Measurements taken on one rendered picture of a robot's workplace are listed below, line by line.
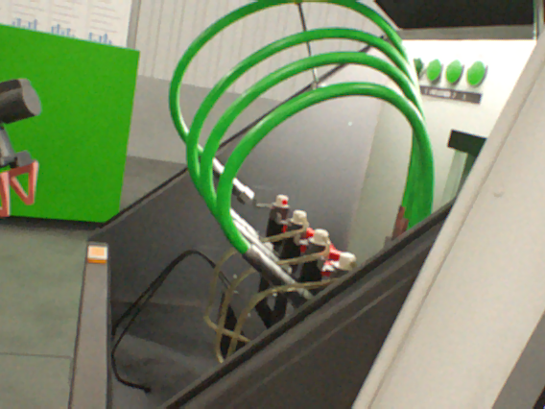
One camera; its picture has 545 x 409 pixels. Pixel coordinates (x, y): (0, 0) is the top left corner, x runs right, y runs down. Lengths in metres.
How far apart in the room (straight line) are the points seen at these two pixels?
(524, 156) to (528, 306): 0.12
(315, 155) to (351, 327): 0.69
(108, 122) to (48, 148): 0.43
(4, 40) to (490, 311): 3.72
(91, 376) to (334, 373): 0.30
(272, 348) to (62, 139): 3.59
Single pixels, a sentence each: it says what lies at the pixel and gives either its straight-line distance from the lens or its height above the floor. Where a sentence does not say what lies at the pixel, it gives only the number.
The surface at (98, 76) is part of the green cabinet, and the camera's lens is 3.97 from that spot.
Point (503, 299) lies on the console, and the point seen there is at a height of 1.20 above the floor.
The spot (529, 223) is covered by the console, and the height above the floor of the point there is 1.25.
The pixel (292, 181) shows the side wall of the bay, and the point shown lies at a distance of 1.15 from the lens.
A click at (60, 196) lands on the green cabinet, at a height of 0.24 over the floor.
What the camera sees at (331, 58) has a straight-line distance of 0.63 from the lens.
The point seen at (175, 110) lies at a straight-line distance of 0.75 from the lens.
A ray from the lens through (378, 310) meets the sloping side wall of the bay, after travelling 0.50.
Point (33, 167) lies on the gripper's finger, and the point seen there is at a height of 1.06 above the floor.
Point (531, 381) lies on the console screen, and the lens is 0.39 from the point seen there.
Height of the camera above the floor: 1.32
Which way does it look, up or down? 13 degrees down
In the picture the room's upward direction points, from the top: 11 degrees clockwise
